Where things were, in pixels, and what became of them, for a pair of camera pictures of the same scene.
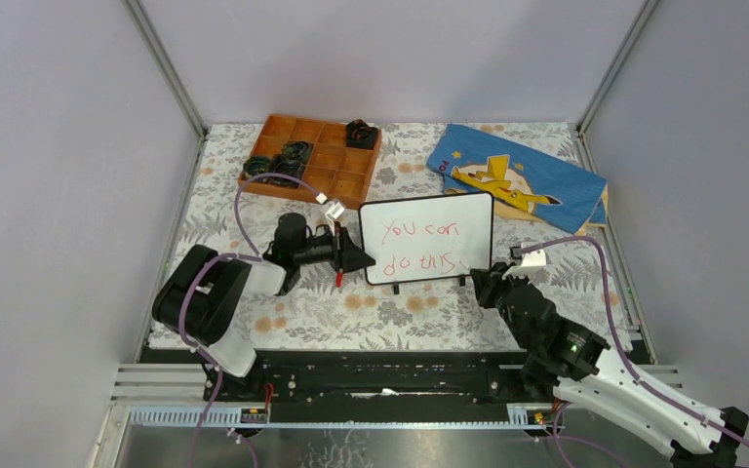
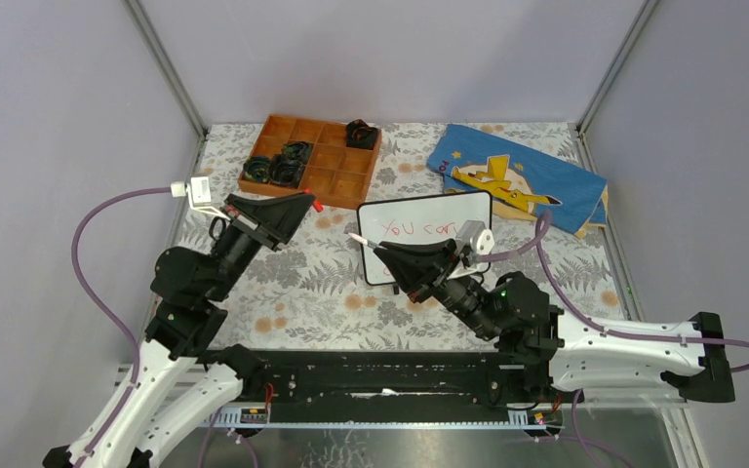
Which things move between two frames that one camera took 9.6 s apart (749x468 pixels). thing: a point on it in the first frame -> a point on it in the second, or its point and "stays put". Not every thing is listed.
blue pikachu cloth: [528, 178] stays put
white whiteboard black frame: [427, 238] stays put
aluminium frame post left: [165, 65] stays put
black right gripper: [486, 282] -> [421, 269]
